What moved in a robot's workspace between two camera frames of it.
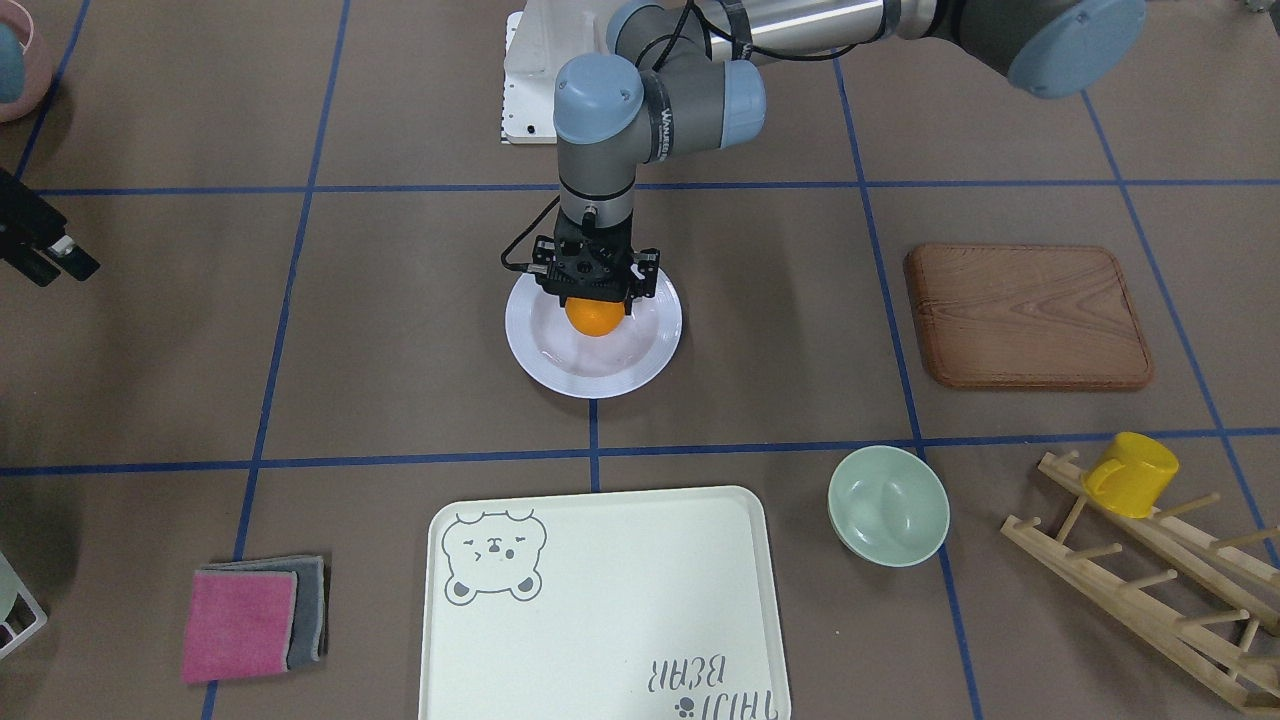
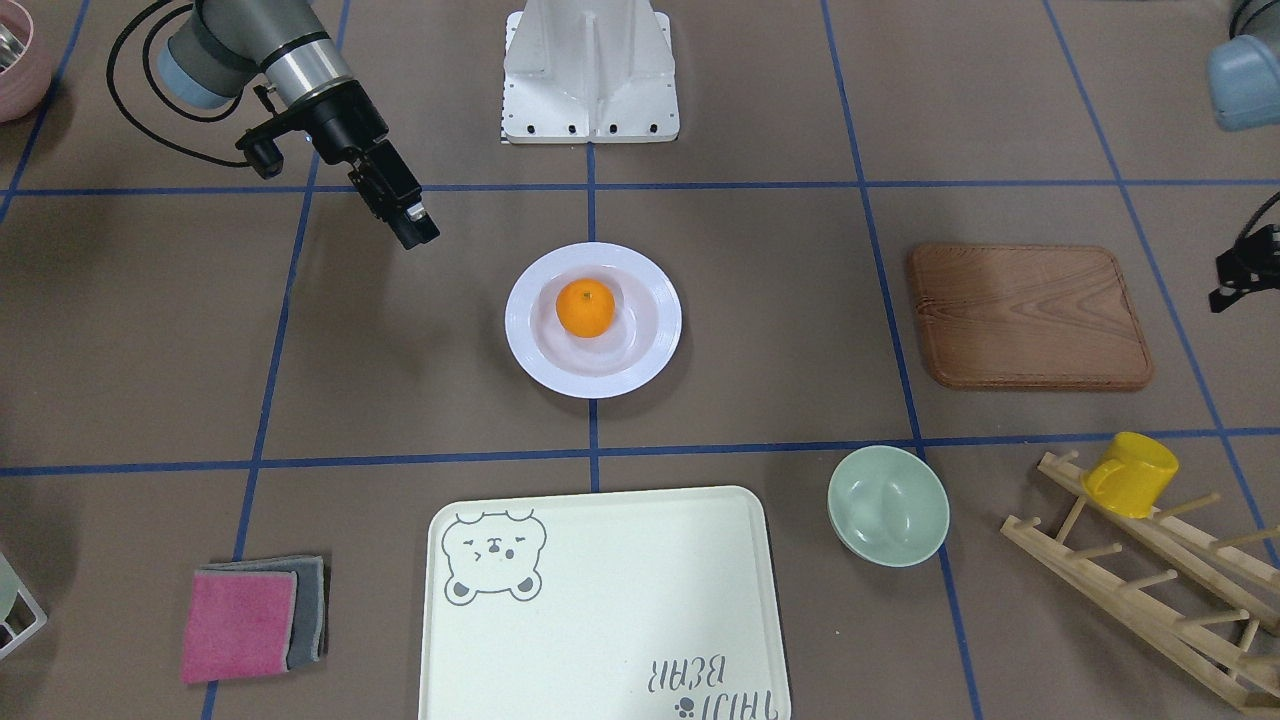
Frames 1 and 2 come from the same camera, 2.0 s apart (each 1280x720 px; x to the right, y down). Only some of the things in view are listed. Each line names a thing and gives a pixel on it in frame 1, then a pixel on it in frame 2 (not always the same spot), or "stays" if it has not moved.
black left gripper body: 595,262 → 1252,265
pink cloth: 240,623 stays
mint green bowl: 888,505 stays
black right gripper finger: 37,268 → 383,205
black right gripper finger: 72,258 → 400,194
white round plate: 558,359 stays
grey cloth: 310,634 stays
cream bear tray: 634,605 stays
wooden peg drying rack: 1216,647 stays
